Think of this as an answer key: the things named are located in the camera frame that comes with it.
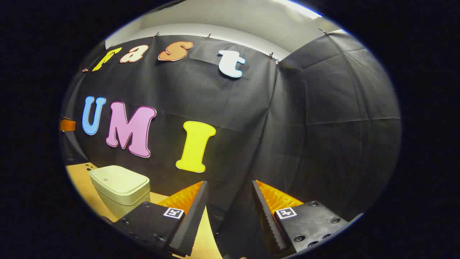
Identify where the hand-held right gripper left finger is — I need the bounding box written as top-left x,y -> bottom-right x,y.
101,181 -> 209,258

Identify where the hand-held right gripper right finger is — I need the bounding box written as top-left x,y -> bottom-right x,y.
252,180 -> 364,256

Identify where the green desktop garbage bin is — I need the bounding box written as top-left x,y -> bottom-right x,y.
89,165 -> 151,219

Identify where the wooden desktop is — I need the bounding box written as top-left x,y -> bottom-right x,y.
66,162 -> 223,259

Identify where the black backdrop cloth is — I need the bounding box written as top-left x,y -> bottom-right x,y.
60,31 -> 402,259

